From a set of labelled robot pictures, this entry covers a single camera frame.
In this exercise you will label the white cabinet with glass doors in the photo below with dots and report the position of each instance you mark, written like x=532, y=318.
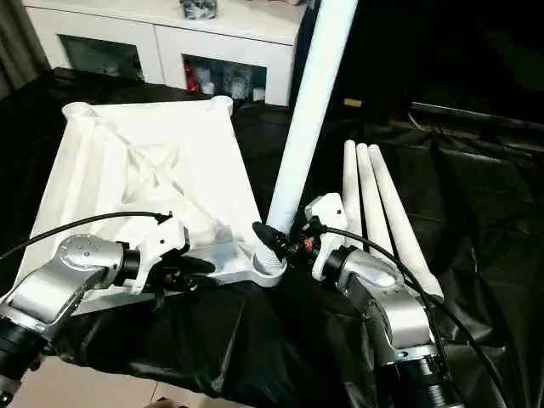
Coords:
x=149, y=30

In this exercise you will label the white plastic table top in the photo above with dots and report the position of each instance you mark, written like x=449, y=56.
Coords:
x=106, y=170

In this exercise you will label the white plastic table leg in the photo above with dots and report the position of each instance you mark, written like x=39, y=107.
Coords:
x=352, y=187
x=370, y=191
x=399, y=221
x=310, y=106

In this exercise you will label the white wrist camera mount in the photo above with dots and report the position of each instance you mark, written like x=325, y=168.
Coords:
x=329, y=208
x=161, y=242

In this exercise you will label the blue upright panel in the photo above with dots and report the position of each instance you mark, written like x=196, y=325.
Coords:
x=299, y=42

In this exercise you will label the black long bar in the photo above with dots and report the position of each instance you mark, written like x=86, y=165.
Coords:
x=476, y=115

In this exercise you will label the grey curtain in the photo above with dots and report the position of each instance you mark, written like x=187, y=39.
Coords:
x=19, y=47

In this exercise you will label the black plastic mat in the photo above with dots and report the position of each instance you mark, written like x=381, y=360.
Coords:
x=255, y=340

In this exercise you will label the black case with yellow label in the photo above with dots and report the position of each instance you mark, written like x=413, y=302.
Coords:
x=382, y=55

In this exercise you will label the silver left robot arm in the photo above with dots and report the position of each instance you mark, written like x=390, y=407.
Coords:
x=42, y=293

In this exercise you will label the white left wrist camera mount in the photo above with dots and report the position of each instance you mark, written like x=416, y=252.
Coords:
x=161, y=242

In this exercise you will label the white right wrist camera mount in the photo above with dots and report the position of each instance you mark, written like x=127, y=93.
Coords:
x=329, y=208

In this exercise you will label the dark crumpled bag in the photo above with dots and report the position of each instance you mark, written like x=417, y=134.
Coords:
x=199, y=8

